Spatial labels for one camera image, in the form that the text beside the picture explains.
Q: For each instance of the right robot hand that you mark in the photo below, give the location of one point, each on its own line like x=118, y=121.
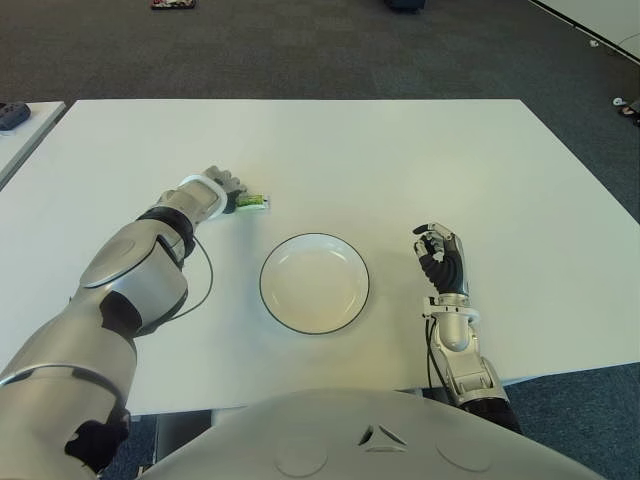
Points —
x=447, y=267

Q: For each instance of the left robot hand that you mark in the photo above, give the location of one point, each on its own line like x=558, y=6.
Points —
x=225, y=182

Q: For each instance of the green white toothpaste tube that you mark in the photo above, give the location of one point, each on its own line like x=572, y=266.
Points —
x=254, y=201

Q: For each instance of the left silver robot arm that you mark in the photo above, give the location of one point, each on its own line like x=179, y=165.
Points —
x=125, y=280

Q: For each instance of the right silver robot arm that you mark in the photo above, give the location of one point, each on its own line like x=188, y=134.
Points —
x=465, y=365

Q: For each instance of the white plate with black rim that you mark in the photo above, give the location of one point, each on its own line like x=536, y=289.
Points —
x=315, y=282

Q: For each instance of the grey robot torso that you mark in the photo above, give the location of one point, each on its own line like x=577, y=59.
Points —
x=370, y=440

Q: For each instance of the white side table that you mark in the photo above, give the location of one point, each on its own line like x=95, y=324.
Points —
x=25, y=145

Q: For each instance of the dark game controller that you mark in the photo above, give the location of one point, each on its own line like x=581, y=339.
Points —
x=12, y=115

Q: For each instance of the small white round object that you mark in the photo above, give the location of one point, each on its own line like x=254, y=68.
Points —
x=617, y=101

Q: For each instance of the sandalled foot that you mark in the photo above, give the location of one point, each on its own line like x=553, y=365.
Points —
x=631, y=111

